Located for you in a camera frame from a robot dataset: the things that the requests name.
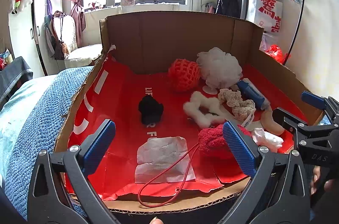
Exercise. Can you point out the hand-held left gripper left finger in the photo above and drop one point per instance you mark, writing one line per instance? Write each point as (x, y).
(99, 149)

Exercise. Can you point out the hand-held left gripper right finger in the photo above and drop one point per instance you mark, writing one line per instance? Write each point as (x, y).
(238, 149)

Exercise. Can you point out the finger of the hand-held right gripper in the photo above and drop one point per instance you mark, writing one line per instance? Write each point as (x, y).
(313, 100)
(291, 120)

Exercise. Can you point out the red fuzzy sock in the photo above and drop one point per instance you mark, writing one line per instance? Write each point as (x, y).
(212, 142)

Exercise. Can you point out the white sock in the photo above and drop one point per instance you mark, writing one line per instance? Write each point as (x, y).
(267, 139)

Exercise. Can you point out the cream crochet scrunchie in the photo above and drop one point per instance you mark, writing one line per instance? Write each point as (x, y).
(235, 102)

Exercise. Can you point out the blue roll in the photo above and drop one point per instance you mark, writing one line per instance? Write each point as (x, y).
(251, 93)

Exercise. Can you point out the white fluffy star scrunchie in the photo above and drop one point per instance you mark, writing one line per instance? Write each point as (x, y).
(196, 107)

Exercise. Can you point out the white gauze sheet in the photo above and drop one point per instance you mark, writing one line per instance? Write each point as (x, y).
(161, 155)

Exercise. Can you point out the black fuzzy cloth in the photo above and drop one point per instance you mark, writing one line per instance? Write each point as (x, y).
(151, 110)

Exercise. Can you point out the white mesh bath pouf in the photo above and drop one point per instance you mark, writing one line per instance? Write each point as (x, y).
(219, 67)

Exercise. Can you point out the red foam mesh net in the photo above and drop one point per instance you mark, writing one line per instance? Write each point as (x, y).
(184, 75)

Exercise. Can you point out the brown cardboard box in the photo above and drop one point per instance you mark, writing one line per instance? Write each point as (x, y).
(172, 38)

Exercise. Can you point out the shoulder bag with plush charm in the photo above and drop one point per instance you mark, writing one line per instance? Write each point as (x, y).
(59, 43)

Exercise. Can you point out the person's right hand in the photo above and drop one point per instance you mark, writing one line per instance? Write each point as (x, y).
(315, 181)

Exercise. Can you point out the person's left hand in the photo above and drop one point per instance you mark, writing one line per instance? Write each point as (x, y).
(155, 220)

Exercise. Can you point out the red plastic bag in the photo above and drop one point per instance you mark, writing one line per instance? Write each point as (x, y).
(276, 53)

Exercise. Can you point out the blue textured blanket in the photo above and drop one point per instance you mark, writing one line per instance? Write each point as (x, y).
(39, 107)

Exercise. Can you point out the teal bed sheet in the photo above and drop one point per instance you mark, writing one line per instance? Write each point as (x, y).
(16, 107)

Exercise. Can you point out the chair with white cover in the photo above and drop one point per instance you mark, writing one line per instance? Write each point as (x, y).
(82, 51)

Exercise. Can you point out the black clothes rack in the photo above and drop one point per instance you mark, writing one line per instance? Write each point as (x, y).
(303, 1)

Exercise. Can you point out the white paper bag red print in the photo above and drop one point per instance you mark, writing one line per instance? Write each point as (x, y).
(264, 9)

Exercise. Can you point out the table with dark cloth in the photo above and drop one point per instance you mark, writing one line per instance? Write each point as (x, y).
(13, 75)

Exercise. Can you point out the clutter of table items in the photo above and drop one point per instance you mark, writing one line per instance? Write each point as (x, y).
(5, 59)

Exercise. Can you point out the white wardrobe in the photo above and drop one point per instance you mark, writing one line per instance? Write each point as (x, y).
(23, 36)

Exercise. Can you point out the small windowsill plant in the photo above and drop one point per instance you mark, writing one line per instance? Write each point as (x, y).
(94, 5)

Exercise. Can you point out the grey picture frame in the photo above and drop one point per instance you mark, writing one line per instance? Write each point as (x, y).
(110, 0)

